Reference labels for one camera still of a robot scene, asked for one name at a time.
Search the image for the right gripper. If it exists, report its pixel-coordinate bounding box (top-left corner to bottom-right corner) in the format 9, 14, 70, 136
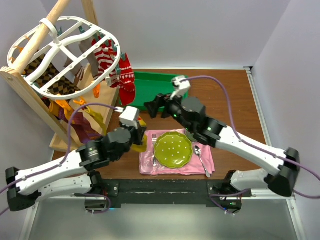
144, 88, 195, 133

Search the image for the purple yellow striped sock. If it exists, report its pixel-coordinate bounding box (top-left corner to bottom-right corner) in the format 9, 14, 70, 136
71, 112, 102, 144

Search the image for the yellow monster sock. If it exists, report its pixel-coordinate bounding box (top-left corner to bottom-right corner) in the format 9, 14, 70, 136
131, 116, 148, 153

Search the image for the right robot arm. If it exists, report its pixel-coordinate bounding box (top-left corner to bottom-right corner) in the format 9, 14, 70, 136
144, 93, 300, 197

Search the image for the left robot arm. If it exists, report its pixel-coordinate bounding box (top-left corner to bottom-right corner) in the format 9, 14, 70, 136
3, 126, 147, 212

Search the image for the wooden hanger stand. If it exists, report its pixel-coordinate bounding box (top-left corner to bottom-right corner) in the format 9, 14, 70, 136
0, 0, 119, 152

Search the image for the white round sock hanger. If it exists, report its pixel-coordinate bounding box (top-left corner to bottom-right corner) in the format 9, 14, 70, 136
23, 16, 121, 100

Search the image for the green plastic tray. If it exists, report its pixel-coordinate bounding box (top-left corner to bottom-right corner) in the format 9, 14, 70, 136
129, 71, 178, 111

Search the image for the silver fork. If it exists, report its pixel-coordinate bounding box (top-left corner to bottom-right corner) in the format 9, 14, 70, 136
151, 133, 157, 167

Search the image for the red patterned sock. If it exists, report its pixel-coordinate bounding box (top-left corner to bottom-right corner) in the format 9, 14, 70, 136
119, 53, 136, 106

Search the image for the teal ceramic mug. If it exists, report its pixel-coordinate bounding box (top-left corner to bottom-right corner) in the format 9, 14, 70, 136
185, 131, 197, 142

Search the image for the green scalloped plate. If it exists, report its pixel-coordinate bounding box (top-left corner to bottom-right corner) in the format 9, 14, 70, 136
154, 131, 193, 169

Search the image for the silver spoon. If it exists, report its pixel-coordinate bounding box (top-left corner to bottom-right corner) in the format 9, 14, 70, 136
193, 145, 211, 178

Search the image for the pink cloth napkin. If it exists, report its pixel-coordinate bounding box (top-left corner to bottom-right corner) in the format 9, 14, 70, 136
139, 128, 215, 176

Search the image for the red white striped sock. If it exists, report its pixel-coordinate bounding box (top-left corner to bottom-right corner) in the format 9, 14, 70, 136
92, 39, 121, 89

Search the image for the black argyle sock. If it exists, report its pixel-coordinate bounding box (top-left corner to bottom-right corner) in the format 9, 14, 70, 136
22, 56, 83, 97

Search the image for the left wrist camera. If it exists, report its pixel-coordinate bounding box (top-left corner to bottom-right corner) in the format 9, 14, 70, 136
119, 106, 140, 129

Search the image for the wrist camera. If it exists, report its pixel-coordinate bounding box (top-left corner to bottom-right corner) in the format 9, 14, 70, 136
170, 75, 191, 100
119, 106, 140, 129

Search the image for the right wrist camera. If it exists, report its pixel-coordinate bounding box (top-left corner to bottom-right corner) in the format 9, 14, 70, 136
170, 75, 191, 100

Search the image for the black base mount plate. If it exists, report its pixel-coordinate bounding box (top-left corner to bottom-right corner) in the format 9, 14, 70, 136
93, 179, 242, 213

